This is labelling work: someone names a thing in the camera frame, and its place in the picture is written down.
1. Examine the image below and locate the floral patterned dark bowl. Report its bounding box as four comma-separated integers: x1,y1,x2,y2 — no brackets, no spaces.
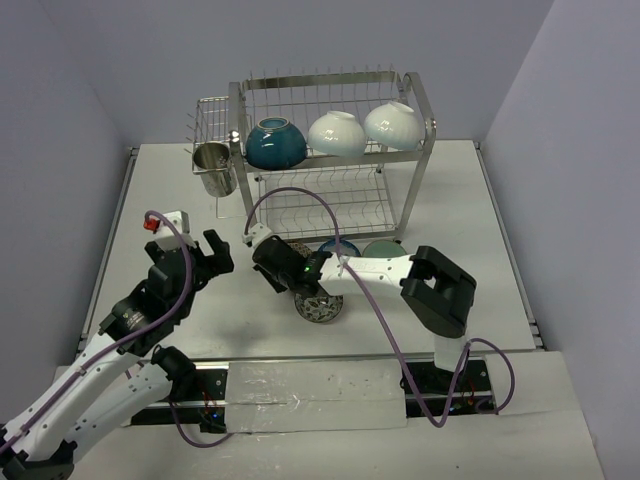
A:
294,294,344,324

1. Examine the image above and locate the blue patterned bowl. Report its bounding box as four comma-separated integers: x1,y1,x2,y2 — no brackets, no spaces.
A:
318,238,361,257

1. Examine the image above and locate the pale green bowl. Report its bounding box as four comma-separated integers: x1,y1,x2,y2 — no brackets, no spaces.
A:
362,239,407,258

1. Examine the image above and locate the teal bowl tan interior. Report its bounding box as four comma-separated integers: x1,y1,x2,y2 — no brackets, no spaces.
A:
245,117,307,170

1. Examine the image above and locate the white bowl top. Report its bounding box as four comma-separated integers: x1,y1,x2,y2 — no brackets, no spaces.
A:
307,110,366,157

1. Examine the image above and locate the white bowl dark rim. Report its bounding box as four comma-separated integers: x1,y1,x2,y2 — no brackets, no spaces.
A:
364,101,425,151

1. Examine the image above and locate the geometric patterned bowl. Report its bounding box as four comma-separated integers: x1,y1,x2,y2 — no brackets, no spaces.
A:
287,241,313,258

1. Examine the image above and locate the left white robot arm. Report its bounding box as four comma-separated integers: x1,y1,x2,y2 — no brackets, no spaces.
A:
1,230,234,479

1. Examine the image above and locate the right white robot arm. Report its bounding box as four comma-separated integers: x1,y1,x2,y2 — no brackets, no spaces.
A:
245,234,477,391

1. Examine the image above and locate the steel two-tier dish rack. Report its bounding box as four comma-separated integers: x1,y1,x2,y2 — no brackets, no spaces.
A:
226,68,436,242

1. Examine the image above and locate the steel utensil cup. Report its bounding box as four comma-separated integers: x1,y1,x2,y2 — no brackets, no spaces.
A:
192,142,237,198

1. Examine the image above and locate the white taped board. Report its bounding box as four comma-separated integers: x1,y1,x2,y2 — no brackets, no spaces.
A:
224,359,407,433

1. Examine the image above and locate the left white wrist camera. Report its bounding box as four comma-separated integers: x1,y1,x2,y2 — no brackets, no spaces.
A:
143,210,195,252

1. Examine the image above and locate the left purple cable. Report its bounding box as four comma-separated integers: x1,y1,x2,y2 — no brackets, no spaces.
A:
0,211,236,451

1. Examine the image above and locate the purple cable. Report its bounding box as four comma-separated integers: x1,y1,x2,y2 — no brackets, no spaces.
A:
0,211,236,451
242,186,518,428

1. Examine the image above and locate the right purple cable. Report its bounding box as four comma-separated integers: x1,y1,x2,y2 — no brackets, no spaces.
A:
242,186,518,428

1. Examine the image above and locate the wire side basket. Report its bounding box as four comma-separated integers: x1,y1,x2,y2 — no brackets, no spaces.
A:
186,96,228,153

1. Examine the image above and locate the black mounting rail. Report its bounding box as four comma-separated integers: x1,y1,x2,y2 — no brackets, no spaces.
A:
131,358,493,434

